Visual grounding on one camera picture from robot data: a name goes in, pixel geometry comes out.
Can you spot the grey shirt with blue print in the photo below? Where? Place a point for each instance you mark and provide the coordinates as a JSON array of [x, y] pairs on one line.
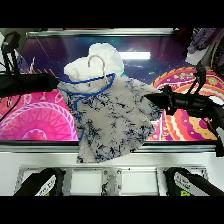
[[113, 116]]

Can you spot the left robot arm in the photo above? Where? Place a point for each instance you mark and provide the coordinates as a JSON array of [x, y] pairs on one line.
[[26, 83]]

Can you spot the heap of clothes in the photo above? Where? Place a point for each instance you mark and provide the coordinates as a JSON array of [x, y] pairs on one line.
[[203, 43]]

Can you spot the white garment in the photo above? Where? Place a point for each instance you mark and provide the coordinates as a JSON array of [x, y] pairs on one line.
[[100, 63]]

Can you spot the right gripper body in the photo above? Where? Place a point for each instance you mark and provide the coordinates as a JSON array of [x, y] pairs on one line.
[[160, 99]]

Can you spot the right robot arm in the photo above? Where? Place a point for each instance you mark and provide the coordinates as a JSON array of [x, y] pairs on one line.
[[196, 103]]

